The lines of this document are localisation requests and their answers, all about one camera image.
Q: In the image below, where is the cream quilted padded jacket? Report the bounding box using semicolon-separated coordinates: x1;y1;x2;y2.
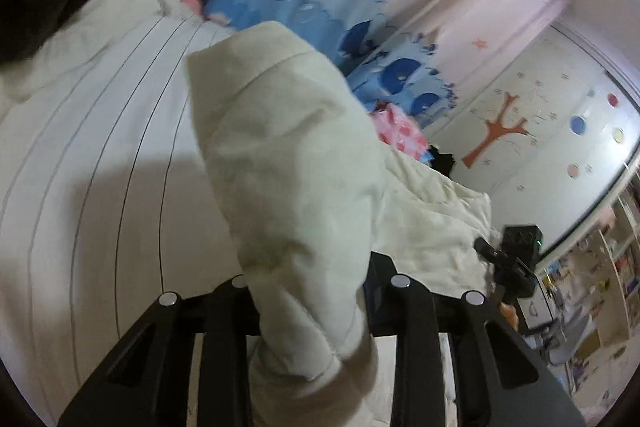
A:
186;22;491;426

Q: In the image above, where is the cluttered white shelf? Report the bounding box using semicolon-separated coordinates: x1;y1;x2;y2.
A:
521;176;639;424

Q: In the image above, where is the white wardrobe with tree decal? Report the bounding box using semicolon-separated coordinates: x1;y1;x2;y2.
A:
425;24;639;253

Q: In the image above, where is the pink checked cloth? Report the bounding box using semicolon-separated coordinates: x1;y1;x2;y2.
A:
181;0;431;162

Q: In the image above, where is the white striped bed duvet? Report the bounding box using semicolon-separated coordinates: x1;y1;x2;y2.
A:
1;0;240;426

